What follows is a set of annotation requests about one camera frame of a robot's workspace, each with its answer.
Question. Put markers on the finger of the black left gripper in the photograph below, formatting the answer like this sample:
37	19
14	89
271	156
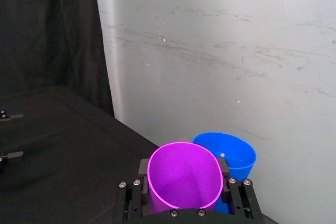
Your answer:
10	155
6	116

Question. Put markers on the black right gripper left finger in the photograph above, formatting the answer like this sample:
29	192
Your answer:
132	197

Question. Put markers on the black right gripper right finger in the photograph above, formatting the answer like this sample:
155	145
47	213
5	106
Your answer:
242	197

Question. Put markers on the purple plastic cup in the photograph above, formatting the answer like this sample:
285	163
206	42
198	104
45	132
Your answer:
183	174

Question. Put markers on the blue plastic cup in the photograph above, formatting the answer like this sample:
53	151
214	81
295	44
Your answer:
236	155

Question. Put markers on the black curtain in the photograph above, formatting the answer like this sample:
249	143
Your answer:
50	32

